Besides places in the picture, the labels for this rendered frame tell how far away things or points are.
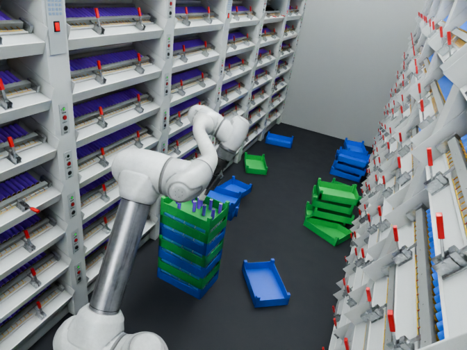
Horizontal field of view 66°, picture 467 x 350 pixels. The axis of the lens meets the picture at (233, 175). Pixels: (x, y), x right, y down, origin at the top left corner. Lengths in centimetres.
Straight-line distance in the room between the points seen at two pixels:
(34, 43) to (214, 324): 151
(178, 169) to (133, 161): 15
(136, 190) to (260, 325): 116
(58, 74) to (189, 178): 62
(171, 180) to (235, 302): 117
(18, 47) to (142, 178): 55
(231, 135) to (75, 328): 97
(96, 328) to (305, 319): 124
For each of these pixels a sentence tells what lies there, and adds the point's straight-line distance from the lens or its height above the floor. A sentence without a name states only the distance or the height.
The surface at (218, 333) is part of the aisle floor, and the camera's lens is 202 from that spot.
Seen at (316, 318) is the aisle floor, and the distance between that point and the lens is 222.
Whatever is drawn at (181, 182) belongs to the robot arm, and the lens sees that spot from 113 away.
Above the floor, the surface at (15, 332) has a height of 16.
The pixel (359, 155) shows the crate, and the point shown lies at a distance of 388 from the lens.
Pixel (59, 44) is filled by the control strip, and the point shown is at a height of 131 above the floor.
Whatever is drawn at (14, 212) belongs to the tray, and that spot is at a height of 74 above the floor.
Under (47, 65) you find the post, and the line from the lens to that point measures 143.
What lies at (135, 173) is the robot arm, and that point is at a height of 100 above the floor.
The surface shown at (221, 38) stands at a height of 123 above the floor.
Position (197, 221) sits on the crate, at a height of 51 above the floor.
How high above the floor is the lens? 159
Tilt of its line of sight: 28 degrees down
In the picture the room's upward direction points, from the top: 9 degrees clockwise
